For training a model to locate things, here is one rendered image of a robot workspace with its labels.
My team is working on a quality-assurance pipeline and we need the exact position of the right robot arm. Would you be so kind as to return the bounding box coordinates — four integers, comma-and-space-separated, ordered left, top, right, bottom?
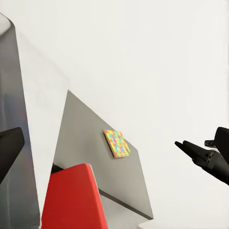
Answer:
175, 140, 229, 185

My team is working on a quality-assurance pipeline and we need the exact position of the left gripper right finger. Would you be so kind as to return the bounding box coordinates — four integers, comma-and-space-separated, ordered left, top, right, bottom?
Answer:
214, 127, 229, 165

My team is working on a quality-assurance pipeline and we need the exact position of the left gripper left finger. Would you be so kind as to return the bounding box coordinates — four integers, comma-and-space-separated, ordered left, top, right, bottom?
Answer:
0, 127, 25, 184

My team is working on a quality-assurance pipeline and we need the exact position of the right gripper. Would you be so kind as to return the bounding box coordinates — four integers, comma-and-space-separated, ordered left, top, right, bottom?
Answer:
175, 140, 229, 182

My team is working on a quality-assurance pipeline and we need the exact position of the jigsaw puzzle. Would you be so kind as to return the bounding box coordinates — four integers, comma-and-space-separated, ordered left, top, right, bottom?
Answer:
103, 130, 130, 157

